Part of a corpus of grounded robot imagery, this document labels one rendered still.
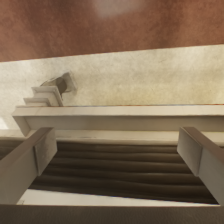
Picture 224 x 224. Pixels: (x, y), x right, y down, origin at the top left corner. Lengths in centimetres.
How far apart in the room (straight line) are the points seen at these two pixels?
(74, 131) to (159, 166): 38
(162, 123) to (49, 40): 71
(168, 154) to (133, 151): 13
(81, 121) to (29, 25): 58
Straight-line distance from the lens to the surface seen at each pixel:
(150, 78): 97
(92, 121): 68
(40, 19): 99
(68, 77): 99
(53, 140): 17
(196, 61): 97
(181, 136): 17
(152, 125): 67
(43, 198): 24
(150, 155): 63
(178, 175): 60
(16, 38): 109
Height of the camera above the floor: 86
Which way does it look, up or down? 50 degrees down
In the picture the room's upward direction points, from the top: 168 degrees counter-clockwise
